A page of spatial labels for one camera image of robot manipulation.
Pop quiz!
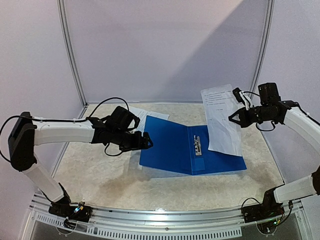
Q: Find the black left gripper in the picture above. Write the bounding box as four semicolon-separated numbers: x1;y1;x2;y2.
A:
111;128;153;152

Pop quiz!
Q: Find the white printed paper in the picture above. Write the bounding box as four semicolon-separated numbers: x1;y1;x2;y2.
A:
200;84;243;157
129;106;170;132

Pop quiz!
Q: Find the blue plastic folder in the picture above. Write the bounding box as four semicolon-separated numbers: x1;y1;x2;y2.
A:
139;116;247;176

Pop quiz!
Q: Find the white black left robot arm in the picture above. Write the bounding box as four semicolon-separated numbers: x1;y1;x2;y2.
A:
8;106;153;217

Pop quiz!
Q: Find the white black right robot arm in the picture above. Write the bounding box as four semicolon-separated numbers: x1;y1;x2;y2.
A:
228;82;320;218

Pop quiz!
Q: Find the metal folder clip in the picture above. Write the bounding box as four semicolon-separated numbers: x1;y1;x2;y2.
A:
193;135;202;156

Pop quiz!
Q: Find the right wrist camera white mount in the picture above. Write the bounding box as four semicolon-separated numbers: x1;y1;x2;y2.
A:
232;87;253;110

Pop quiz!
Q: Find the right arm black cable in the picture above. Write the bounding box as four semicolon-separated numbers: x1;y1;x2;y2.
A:
241;91;320;132

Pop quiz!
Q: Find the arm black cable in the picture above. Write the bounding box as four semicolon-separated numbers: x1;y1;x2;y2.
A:
241;91;320;132
0;97;131;163

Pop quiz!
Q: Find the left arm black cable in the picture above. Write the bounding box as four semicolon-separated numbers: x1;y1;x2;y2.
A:
0;97;131;163

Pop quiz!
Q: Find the right aluminium frame post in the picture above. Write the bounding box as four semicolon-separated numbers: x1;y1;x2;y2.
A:
248;0;275;100

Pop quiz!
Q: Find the aluminium frame post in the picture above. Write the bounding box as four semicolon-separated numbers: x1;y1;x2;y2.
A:
248;0;275;100
57;0;88;107

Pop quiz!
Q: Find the aluminium front rail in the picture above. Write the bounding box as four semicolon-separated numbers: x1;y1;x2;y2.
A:
22;193;312;240

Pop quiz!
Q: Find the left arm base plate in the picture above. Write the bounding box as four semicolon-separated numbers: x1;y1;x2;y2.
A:
48;203;93;223

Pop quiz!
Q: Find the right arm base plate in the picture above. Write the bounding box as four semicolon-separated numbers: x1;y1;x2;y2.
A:
240;200;285;223

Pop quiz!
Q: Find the left aluminium frame post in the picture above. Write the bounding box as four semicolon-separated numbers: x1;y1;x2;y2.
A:
57;0;88;107

